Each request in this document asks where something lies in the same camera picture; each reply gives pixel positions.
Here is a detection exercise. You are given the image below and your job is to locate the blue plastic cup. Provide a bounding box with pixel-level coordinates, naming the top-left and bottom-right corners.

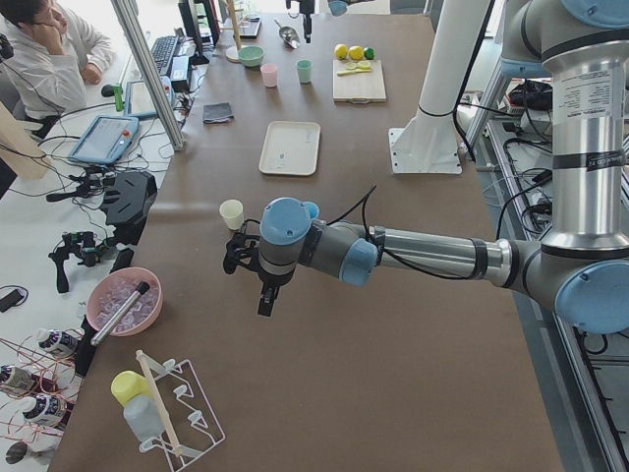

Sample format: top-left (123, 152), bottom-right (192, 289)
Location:
top-left (303, 202), bottom-right (320, 219)

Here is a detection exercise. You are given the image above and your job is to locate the white wire rack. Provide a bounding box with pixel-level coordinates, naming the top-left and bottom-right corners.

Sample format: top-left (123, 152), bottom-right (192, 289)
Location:
top-left (136, 351), bottom-right (226, 471)

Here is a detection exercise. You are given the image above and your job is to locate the green plastic cup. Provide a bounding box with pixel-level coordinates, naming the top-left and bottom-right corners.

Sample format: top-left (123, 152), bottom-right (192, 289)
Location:
top-left (296, 59), bottom-right (313, 85)

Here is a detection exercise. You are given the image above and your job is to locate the cream plastic cup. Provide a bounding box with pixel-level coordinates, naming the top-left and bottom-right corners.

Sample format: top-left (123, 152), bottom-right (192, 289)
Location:
top-left (219, 199), bottom-right (245, 231)

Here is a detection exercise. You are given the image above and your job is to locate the wooden cutting board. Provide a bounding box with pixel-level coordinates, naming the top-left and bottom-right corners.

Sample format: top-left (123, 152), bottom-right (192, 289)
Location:
top-left (332, 59), bottom-right (387, 103)

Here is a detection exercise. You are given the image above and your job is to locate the metal scoop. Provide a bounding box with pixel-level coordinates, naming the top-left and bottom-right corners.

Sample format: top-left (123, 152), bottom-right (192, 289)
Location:
top-left (273, 19), bottom-right (301, 49)

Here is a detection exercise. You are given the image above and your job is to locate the green bowl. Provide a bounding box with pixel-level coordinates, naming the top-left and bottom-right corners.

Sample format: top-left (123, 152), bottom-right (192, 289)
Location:
top-left (238, 45), bottom-right (264, 68)

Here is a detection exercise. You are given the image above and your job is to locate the yellow plastic knife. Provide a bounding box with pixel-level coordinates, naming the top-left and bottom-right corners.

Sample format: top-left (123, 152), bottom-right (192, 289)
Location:
top-left (335, 68), bottom-right (372, 77)

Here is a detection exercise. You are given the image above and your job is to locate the grey folded cloth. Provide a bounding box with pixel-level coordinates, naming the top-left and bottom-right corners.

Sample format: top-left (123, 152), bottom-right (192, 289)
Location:
top-left (202, 102), bottom-right (234, 124)

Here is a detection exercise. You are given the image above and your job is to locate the cream rabbit tray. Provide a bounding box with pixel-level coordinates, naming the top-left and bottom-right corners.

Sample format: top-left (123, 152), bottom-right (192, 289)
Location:
top-left (258, 121), bottom-right (320, 177)

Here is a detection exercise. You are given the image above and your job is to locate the person in white shirt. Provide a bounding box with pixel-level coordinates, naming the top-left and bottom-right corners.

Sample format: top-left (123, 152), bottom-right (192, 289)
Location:
top-left (1, 0), bottom-right (115, 138)

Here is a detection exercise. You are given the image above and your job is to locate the blue teach pendant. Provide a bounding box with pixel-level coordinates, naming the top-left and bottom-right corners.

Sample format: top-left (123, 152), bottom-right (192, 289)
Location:
top-left (124, 76), bottom-right (175, 120)
top-left (68, 115), bottom-right (140, 164)

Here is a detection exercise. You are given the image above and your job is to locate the wooden cup stand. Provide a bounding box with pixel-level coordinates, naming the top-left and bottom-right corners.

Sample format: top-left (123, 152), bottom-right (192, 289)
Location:
top-left (224, 0), bottom-right (242, 64)

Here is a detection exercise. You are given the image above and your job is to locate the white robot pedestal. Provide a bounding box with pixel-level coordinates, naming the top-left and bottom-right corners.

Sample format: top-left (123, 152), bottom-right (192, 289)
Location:
top-left (389, 0), bottom-right (493, 174)

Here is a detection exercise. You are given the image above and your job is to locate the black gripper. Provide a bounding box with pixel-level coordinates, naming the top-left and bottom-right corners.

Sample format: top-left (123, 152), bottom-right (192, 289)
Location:
top-left (222, 232), bottom-right (295, 317)

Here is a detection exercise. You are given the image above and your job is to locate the yellow cup on rack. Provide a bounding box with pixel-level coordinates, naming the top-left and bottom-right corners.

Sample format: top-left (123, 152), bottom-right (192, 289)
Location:
top-left (110, 371), bottom-right (150, 406)

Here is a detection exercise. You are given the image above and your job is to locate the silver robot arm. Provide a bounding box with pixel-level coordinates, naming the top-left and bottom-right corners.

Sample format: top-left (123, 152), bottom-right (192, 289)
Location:
top-left (285, 0), bottom-right (371, 43)
top-left (223, 1), bottom-right (628, 334)

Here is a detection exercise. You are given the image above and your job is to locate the black keyboard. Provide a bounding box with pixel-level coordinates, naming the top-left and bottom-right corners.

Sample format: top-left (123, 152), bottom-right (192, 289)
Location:
top-left (150, 35), bottom-right (179, 76)

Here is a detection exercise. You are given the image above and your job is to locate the pink bowl with ice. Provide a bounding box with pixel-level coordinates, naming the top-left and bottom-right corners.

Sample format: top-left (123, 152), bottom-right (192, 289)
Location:
top-left (86, 267), bottom-right (163, 337)

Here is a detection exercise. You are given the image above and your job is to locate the pink plastic cup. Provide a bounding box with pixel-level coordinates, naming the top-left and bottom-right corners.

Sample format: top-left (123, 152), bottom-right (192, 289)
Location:
top-left (259, 63), bottom-right (278, 89)

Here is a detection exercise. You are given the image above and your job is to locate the metal tool in bowl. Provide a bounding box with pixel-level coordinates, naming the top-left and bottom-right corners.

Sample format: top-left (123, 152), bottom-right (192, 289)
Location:
top-left (90, 281), bottom-right (150, 346)

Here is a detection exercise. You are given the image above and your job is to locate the whole yellow lemon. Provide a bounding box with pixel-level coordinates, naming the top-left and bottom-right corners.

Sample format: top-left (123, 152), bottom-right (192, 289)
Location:
top-left (347, 45), bottom-right (365, 61)
top-left (334, 43), bottom-right (348, 60)

